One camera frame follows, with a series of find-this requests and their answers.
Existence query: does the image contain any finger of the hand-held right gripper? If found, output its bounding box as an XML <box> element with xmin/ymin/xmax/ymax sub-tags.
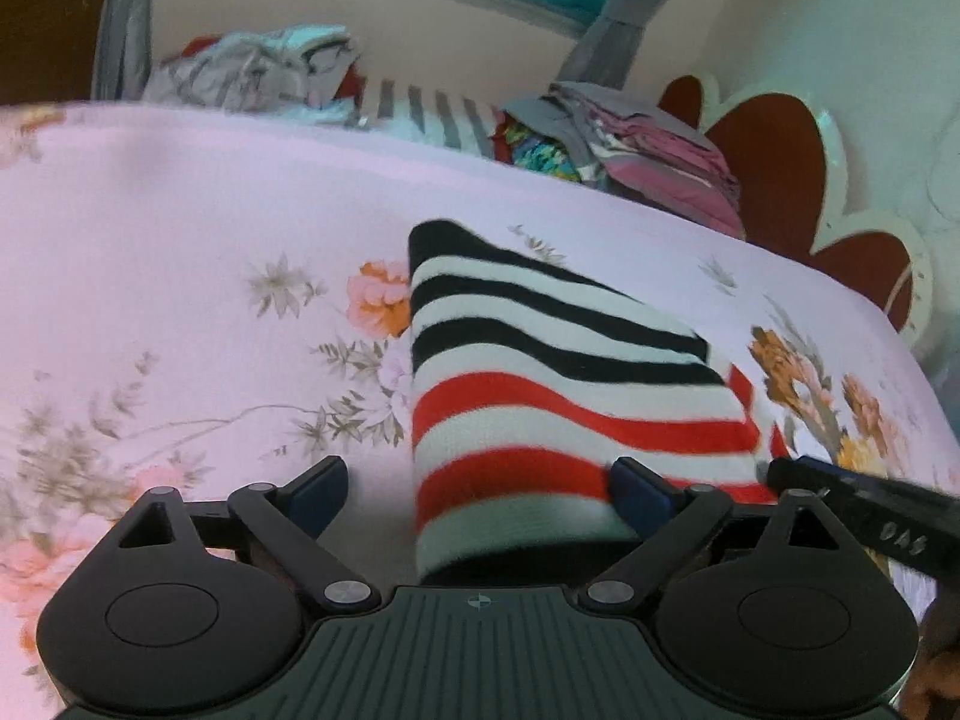
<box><xmin>763</xmin><ymin>454</ymin><xmax>871</xmax><ymax>522</ymax></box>

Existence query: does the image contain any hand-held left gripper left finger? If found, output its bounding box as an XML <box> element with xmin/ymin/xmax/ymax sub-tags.
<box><xmin>116</xmin><ymin>455</ymin><xmax>385</xmax><ymax>617</ymax></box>

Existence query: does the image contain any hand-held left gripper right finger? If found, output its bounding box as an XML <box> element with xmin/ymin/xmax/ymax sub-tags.
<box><xmin>574</xmin><ymin>456</ymin><xmax>846</xmax><ymax>617</ymax></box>

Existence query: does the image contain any red black white striped sweater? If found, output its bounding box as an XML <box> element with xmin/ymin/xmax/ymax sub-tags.
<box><xmin>407</xmin><ymin>219</ymin><xmax>790</xmax><ymax>587</ymax></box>

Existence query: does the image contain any stack of folded clothes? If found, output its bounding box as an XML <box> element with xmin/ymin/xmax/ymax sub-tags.
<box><xmin>491</xmin><ymin>80</ymin><xmax>748</xmax><ymax>242</ymax></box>

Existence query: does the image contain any pile of grey clothes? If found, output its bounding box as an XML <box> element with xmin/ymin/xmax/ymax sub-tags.
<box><xmin>142</xmin><ymin>24</ymin><xmax>366</xmax><ymax>118</ymax></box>

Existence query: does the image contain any person's right hand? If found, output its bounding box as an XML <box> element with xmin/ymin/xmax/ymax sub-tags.
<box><xmin>896</xmin><ymin>598</ymin><xmax>960</xmax><ymax>720</ymax></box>

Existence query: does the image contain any pink floral bedsheet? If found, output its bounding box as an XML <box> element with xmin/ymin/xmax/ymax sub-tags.
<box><xmin>0</xmin><ymin>100</ymin><xmax>955</xmax><ymax>720</ymax></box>

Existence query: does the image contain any red and white headboard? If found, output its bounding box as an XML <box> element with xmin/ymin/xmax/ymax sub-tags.
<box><xmin>656</xmin><ymin>74</ymin><xmax>935</xmax><ymax>352</ymax></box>

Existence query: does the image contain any grey white striped cloth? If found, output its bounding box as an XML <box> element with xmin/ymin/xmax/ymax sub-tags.
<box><xmin>351</xmin><ymin>78</ymin><xmax>505</xmax><ymax>163</ymax></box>

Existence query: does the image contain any grey curtain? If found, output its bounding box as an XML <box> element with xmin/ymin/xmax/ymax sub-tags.
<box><xmin>565</xmin><ymin>0</ymin><xmax>673</xmax><ymax>92</ymax></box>
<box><xmin>93</xmin><ymin>0</ymin><xmax>163</xmax><ymax>103</ymax></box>

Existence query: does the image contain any brown wooden door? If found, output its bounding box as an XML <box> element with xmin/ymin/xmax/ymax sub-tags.
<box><xmin>0</xmin><ymin>0</ymin><xmax>115</xmax><ymax>107</ymax></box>

